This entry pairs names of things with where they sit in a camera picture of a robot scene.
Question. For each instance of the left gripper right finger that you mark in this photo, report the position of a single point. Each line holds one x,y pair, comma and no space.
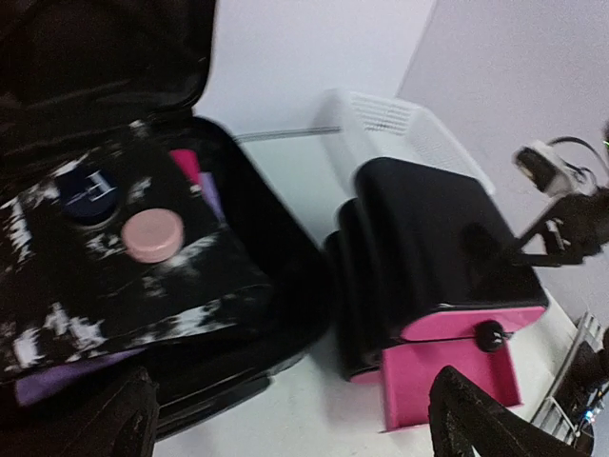
465,421

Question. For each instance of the dark blue round tin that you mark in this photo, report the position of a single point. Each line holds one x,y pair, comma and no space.
87,196

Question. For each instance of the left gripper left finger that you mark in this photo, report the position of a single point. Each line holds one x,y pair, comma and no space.
121,422

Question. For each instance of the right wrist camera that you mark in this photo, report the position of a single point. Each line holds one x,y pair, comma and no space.
550,174

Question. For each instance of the black ribbed hard-shell suitcase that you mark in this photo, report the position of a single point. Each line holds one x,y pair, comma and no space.
71,70

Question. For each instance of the black white patterned pouch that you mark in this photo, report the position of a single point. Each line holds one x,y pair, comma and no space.
71,293

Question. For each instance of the white perforated plastic basket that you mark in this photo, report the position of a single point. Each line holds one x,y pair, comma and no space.
364,127

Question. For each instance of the black pouch with pink end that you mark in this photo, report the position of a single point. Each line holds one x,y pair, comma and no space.
434,240

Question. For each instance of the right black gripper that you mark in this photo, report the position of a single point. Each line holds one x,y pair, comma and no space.
579,222

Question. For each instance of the pink round compact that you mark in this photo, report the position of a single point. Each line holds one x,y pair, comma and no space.
152,236

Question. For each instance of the red folded cloth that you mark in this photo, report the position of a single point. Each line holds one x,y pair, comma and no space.
187,161

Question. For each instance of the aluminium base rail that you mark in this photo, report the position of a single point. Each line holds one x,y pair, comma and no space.
579,393

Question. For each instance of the purple folded cloth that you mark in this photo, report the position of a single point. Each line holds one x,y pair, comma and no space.
44,384

